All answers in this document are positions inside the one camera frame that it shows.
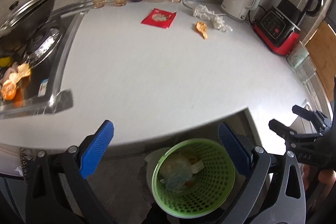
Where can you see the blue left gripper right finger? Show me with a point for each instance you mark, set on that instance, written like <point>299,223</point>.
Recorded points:
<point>240,156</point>

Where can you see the red snack packet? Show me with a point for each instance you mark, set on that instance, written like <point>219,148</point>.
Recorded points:
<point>160,18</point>

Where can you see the crumpled white tissue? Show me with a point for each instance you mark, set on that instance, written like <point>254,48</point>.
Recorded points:
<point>217,20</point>

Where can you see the person hand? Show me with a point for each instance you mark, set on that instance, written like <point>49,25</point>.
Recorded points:
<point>318,186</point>

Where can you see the grey blue cloth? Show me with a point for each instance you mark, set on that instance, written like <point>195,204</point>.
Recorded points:
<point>177,182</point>

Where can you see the clear plastic bag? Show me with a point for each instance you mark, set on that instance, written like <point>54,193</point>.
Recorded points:
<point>182,167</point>

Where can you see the green mesh trash basket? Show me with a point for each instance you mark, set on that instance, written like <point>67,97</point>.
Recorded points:
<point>206,191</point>

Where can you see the orange peels on stove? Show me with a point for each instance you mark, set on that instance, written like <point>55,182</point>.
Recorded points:
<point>9,81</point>

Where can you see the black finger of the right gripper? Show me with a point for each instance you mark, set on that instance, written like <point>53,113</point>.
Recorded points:
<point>282,130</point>

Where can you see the black wok with lid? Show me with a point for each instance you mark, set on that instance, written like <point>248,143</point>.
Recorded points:
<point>22,22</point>

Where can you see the orange peel piece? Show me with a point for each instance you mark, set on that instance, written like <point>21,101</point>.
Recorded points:
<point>202,28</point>

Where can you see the yellow lemon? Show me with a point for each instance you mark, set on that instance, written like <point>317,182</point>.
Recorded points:
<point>6,61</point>

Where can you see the glass cup with print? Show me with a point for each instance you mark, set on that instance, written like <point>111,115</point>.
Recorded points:
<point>297,55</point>

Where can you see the wooden cutting board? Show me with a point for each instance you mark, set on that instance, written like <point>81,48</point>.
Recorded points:
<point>320,44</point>

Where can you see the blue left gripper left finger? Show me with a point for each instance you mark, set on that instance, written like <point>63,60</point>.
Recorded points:
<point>93,147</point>

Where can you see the red black blender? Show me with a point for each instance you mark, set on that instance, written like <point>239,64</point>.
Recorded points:
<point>279,29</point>

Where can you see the gas stove top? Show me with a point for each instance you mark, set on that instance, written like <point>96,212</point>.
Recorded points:
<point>46,53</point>

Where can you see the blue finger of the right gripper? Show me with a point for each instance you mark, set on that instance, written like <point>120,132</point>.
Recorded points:
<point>303,113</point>

